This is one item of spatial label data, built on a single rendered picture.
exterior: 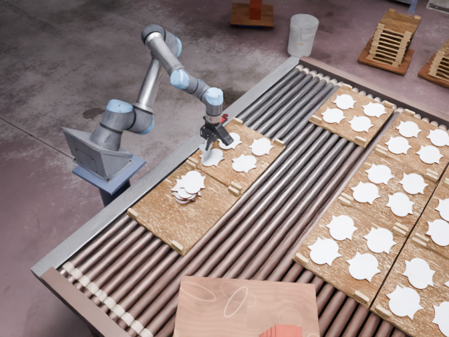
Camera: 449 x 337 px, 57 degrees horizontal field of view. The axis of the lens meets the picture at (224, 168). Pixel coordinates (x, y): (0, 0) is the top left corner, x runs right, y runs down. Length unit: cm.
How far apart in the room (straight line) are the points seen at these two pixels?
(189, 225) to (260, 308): 52
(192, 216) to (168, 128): 191
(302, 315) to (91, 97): 312
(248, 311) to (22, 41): 429
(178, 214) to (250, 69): 276
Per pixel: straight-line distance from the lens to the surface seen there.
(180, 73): 180
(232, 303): 155
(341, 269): 181
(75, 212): 320
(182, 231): 183
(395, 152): 234
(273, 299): 158
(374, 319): 177
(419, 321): 182
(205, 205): 191
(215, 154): 211
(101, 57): 469
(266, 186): 202
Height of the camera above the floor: 246
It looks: 48 degrees down
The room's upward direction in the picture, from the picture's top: 3 degrees clockwise
